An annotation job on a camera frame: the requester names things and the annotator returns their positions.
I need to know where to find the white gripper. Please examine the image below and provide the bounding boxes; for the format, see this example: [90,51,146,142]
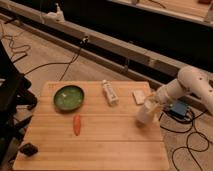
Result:
[148,87,167,121]

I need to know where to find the white ceramic cup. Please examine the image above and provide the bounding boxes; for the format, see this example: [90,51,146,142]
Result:
[136,100,155,124]

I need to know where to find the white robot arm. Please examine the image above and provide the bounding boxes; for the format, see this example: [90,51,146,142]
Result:
[144,66,213,123]

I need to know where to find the black eraser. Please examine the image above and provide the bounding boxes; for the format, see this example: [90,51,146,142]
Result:
[19,143,38,156]

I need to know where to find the beige sponge block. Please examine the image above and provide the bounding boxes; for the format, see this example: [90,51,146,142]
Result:
[133,90,146,105]

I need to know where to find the blue electronic box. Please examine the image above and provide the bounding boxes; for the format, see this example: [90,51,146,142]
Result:
[169,101,188,119]

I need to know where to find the white tube bottle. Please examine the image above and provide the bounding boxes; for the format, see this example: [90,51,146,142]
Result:
[102,80,119,106]

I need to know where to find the wooden cutting board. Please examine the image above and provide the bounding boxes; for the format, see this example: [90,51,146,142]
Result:
[13,81,169,171]

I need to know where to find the orange carrot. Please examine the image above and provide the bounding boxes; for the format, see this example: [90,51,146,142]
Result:
[73,115,81,136]

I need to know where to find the green bowl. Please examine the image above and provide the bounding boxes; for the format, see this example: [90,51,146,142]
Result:
[53,85,84,113]

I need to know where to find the black floor cable right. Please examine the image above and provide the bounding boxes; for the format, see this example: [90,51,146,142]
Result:
[159,107,213,171]

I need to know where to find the black floor cable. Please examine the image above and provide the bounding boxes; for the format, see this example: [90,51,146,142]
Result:
[159,107,213,171]
[0,23,90,82]

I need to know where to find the black chair frame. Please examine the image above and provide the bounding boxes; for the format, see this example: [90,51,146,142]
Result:
[0,41,37,165]

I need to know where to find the black floor cable left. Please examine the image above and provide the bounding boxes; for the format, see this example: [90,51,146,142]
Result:
[0,23,90,82]

